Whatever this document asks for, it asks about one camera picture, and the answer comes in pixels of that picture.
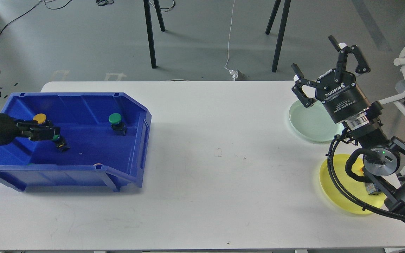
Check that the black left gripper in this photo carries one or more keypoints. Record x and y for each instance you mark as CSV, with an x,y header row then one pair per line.
x,y
33,130

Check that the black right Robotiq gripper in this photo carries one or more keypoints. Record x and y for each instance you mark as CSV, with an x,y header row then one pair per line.
x,y
343,96

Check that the small green push button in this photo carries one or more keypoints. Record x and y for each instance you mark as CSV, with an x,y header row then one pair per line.
x,y
61,143

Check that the yellow push button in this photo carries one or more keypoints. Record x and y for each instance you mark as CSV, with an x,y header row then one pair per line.
x,y
371,188

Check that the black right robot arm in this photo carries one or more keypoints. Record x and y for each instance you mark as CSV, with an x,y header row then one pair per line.
x,y
379,155

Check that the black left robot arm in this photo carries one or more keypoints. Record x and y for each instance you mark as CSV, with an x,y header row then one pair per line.
x,y
37,129

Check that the orange push button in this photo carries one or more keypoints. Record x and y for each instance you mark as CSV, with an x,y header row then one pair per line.
x,y
40,118

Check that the light green plate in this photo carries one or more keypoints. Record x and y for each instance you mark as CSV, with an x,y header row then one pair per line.
x,y
314,123

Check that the blue plastic bin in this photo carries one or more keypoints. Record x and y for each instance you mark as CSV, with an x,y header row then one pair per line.
x,y
97,155

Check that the black stand legs right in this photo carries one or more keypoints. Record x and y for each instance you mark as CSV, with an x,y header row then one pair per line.
x,y
281,32

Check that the black stand legs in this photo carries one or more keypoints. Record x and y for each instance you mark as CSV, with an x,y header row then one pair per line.
x,y
281,32
148,22

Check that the black stand legs left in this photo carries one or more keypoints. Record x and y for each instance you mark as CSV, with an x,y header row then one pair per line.
x,y
148,22

